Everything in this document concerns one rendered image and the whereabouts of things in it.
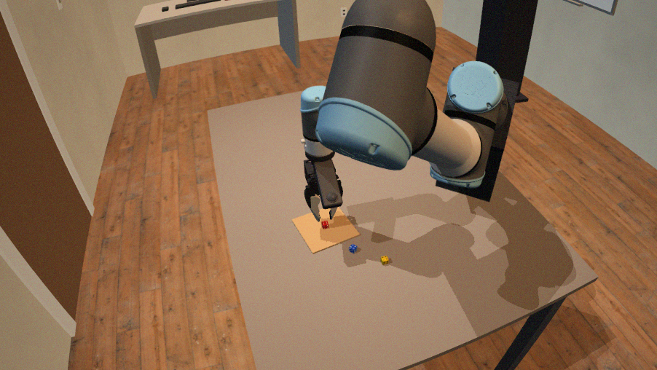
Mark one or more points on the orange flat mat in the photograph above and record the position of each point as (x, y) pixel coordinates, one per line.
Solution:
(317, 239)

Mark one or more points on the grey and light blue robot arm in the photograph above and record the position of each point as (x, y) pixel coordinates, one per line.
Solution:
(374, 108)

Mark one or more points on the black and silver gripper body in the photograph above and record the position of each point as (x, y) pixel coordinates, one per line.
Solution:
(309, 171)

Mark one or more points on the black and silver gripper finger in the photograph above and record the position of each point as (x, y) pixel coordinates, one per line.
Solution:
(312, 200)
(333, 210)

